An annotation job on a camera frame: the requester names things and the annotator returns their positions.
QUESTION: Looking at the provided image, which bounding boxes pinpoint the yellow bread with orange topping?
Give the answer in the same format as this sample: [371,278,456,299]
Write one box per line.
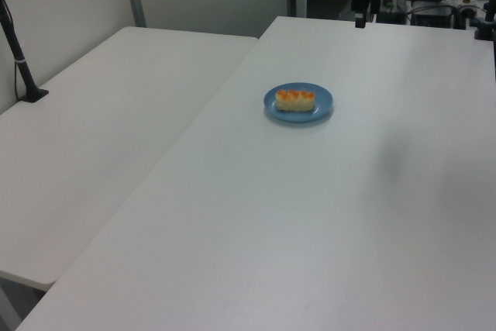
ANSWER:
[274,89,315,112]

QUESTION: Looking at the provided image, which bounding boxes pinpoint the black electronics box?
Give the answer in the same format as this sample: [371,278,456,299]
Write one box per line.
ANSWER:
[409,5,453,29]

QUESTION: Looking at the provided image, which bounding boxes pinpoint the round blue plate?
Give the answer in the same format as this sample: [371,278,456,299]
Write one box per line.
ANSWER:
[263,83,335,125]

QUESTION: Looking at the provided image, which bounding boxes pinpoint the black clamp camera stand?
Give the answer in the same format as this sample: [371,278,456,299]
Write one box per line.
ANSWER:
[472,0,496,42]

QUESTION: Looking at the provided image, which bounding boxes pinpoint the black camera pole with base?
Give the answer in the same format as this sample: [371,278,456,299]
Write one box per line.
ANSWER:
[0,0,50,105]

